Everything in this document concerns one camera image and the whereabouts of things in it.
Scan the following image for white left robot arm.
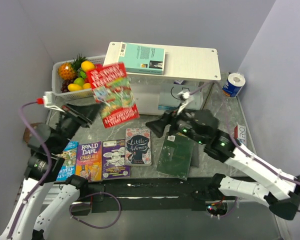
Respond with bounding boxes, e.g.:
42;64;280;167
0;103;102;240

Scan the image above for teal paperback book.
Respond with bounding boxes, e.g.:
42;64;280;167
118;42;166;75

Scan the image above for purple 52-Storey Treehouse book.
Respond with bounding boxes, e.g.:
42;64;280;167
102;139;131;180

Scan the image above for brown paper roll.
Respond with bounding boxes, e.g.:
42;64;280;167
23;122;47;144

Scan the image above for dark grey Mansfield book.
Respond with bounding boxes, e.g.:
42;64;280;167
190;143;200;168

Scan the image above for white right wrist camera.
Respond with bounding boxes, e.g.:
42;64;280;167
176;91;194;115

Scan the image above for white plastic fruit basket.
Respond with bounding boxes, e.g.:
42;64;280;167
52;54;105;100

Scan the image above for red 13-Storey Treehouse book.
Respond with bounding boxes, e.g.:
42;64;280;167
86;62;140;128

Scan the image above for green apple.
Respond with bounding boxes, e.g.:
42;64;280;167
73;77;85;87

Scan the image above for yellow lemon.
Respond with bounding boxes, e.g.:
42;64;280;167
81;60;96;73

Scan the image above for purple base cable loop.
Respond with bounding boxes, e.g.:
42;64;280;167
69;192;122;229

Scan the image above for Little Women floral book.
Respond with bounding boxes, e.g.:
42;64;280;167
124;128;152;166

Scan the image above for red white toothpaste box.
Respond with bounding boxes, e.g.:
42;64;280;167
234;124;247;146

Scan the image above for aluminium frame rail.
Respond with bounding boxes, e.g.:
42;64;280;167
47;193;289;240

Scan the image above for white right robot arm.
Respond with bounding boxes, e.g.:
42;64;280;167
145;109;300;221

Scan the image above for toilet paper roll blue wrap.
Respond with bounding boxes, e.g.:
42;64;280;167
222;72;246;98

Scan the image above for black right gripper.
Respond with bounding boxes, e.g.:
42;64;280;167
145;102;207;145

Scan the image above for blue 26-Storey Treehouse book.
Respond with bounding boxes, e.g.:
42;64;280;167
56;141;79;183

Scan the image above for white two-tier shelf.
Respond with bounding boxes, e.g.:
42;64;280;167
101;41;222;117

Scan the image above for yellow mango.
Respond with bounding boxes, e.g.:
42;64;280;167
67;83;83;92

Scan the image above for Roald Dahl Charlie book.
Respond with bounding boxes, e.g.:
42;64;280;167
75;141;102;183

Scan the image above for dark grapes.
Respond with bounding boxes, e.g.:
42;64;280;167
60;79;74;93

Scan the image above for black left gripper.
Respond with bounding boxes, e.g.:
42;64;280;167
52;100;105;153

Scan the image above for pineapple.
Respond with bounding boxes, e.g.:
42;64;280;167
57;54;87;81

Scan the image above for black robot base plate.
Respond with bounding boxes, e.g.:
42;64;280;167
79;177;235;213

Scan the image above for dark green book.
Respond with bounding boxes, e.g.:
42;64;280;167
156;133;195;181

